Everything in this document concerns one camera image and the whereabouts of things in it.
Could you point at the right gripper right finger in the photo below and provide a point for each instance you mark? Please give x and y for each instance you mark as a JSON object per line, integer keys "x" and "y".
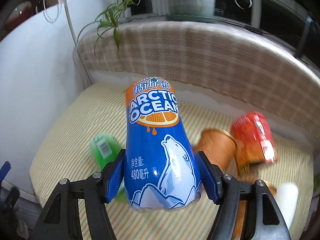
{"x": 262, "y": 215}

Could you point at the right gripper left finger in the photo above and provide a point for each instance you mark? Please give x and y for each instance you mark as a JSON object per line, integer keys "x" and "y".
{"x": 73, "y": 202}

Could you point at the blue Arctic Ocean cup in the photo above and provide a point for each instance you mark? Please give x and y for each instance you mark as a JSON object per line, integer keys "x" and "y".
{"x": 161, "y": 172}

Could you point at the right orange paper cup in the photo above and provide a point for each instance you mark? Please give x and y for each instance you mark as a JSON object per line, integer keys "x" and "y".
{"x": 244, "y": 207}

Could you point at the orange paper cup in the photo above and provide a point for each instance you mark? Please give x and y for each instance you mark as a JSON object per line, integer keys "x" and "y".
{"x": 218, "y": 145}
{"x": 244, "y": 207}

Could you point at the white paper cup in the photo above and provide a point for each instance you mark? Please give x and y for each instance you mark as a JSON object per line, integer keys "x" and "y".
{"x": 287, "y": 198}

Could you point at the red noodle cup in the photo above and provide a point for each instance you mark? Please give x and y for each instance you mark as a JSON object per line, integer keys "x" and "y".
{"x": 255, "y": 142}

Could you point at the green tea bottle cup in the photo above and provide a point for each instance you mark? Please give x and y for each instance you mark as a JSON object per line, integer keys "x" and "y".
{"x": 104, "y": 149}

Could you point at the left orange paper cup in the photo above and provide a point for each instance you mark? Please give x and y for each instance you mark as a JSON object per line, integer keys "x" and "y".
{"x": 218, "y": 145}

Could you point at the plaid brown blanket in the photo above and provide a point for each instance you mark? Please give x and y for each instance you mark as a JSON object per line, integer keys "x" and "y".
{"x": 216, "y": 56}

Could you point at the black power strip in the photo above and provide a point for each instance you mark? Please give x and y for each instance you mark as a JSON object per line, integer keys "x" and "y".
{"x": 254, "y": 30}

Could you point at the spider plant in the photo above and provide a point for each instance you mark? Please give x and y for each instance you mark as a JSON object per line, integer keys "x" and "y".
{"x": 109, "y": 18}

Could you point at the black tripod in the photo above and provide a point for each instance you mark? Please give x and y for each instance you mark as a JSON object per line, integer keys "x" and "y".
{"x": 304, "y": 36}

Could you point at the grey-green flower pot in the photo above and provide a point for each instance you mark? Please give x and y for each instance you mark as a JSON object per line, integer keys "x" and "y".
{"x": 191, "y": 10}

